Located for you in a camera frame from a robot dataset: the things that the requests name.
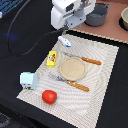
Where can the beige bowl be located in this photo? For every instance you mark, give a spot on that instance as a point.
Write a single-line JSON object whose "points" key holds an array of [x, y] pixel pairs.
{"points": [[124, 16]]}

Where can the red toy tomato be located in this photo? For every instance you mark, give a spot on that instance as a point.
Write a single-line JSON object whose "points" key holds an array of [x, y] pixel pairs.
{"points": [[49, 96]]}

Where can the fork with wooden handle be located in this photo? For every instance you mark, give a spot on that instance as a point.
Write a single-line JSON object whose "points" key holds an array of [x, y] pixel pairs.
{"points": [[71, 83]]}

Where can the round wooden plate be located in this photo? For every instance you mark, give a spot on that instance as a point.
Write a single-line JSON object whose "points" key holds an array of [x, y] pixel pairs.
{"points": [[73, 69]]}

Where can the knife with wooden handle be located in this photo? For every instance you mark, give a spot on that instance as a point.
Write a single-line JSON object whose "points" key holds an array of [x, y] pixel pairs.
{"points": [[84, 59]]}

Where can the white toy fish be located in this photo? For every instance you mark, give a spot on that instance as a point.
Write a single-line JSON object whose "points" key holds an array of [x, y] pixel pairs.
{"points": [[64, 41]]}

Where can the white woven placemat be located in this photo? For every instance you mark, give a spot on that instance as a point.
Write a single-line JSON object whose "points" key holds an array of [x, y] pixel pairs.
{"points": [[77, 107]]}

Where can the blue striped cloth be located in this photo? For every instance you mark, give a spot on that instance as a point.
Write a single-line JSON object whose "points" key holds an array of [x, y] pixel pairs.
{"points": [[5, 7]]}

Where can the small white milk carton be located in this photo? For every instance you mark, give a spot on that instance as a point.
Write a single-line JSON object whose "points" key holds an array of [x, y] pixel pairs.
{"points": [[28, 80]]}

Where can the yellow toy box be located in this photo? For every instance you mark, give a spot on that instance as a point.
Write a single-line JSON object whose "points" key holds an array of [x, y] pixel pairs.
{"points": [[51, 59]]}

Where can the grey pot with handles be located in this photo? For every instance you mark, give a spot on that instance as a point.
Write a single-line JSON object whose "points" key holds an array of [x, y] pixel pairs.
{"points": [[98, 16]]}

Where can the brown wooden board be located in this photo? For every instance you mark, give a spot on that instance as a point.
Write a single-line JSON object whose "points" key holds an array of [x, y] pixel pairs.
{"points": [[111, 28]]}

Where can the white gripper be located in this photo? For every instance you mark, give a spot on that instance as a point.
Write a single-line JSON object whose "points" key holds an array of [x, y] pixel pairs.
{"points": [[70, 13]]}

